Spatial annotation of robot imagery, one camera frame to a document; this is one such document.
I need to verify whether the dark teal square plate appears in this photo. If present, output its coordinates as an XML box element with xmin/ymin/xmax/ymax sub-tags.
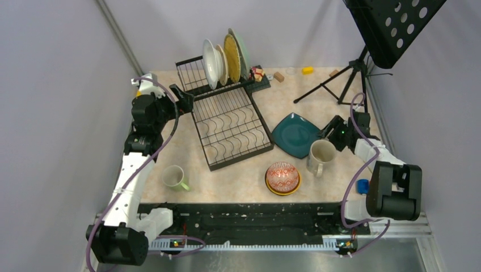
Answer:
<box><xmin>272</xmin><ymin>112</ymin><xmax>321</xmax><ymax>159</ymax></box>

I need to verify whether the cream floral plate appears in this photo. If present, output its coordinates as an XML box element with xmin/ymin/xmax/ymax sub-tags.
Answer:
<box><xmin>216</xmin><ymin>44</ymin><xmax>229</xmax><ymax>86</ymax></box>

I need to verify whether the black wire dish rack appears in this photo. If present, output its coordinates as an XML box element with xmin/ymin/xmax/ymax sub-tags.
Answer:
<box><xmin>176</xmin><ymin>56</ymin><xmax>274</xmax><ymax>171</ymax></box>

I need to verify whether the white plate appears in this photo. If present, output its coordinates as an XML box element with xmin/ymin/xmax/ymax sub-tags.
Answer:
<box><xmin>202</xmin><ymin>39</ymin><xmax>220</xmax><ymax>90</ymax></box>

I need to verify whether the light green flower plate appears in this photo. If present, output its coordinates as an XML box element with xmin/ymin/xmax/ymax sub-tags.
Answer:
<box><xmin>228</xmin><ymin>28</ymin><xmax>251</xmax><ymax>80</ymax></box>

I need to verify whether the yellow bamboo pattern plate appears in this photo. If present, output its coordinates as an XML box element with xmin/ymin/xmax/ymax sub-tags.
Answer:
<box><xmin>224</xmin><ymin>34</ymin><xmax>241</xmax><ymax>83</ymax></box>

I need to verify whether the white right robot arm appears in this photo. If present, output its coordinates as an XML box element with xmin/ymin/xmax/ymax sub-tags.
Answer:
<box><xmin>319</xmin><ymin>110</ymin><xmax>423</xmax><ymax>233</ymax></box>

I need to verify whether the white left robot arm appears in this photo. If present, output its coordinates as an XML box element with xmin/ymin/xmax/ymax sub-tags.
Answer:
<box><xmin>86</xmin><ymin>73</ymin><xmax>193</xmax><ymax>271</ymax></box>

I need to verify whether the beige mug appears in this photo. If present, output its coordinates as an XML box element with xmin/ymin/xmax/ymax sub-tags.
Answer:
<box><xmin>306</xmin><ymin>139</ymin><xmax>337</xmax><ymax>178</ymax></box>

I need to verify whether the brown wooden block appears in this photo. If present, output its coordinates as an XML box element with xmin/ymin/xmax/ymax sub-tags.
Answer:
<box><xmin>329</xmin><ymin>69</ymin><xmax>339</xmax><ymax>78</ymax></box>

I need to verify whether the blue toy car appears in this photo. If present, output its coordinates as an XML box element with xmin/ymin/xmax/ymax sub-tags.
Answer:
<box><xmin>356</xmin><ymin>179</ymin><xmax>369</xmax><ymax>195</ymax></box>

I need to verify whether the yellow lego block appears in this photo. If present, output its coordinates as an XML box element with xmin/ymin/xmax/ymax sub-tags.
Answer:
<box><xmin>301</xmin><ymin>66</ymin><xmax>314</xmax><ymax>75</ymax></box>

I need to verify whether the green white mug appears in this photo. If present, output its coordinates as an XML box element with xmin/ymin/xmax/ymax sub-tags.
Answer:
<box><xmin>161</xmin><ymin>165</ymin><xmax>191</xmax><ymax>192</ymax></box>

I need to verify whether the clear round lid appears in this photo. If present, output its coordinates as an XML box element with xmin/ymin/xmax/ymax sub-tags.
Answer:
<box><xmin>285</xmin><ymin>67</ymin><xmax>296</xmax><ymax>75</ymax></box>

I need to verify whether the red patterned bowl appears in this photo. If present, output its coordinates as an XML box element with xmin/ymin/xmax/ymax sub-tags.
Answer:
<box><xmin>265</xmin><ymin>161</ymin><xmax>301</xmax><ymax>192</ymax></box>

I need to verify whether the small wooden block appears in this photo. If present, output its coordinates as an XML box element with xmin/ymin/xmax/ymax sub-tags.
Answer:
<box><xmin>273</xmin><ymin>72</ymin><xmax>285</xmax><ymax>83</ymax></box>

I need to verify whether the yellow bowl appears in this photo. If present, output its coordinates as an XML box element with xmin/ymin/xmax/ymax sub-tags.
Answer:
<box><xmin>265</xmin><ymin>180</ymin><xmax>302</xmax><ymax>196</ymax></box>

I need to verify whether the black music stand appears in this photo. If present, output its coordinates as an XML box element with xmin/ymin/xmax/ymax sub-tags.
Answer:
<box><xmin>293</xmin><ymin>0</ymin><xmax>445</xmax><ymax>105</ymax></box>

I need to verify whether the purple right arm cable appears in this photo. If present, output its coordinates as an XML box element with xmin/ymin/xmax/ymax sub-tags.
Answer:
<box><xmin>340</xmin><ymin>92</ymin><xmax>391</xmax><ymax>258</ymax></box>

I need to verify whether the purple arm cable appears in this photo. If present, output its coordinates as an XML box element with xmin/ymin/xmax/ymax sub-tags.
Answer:
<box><xmin>340</xmin><ymin>92</ymin><xmax>391</xmax><ymax>258</ymax></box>
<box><xmin>85</xmin><ymin>76</ymin><xmax>206</xmax><ymax>272</ymax></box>

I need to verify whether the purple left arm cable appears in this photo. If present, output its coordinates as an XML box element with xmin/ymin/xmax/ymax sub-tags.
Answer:
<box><xmin>85</xmin><ymin>76</ymin><xmax>206</xmax><ymax>272</ymax></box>

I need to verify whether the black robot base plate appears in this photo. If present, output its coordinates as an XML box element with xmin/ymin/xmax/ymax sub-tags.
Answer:
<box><xmin>138</xmin><ymin>203</ymin><xmax>370</xmax><ymax>251</ymax></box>

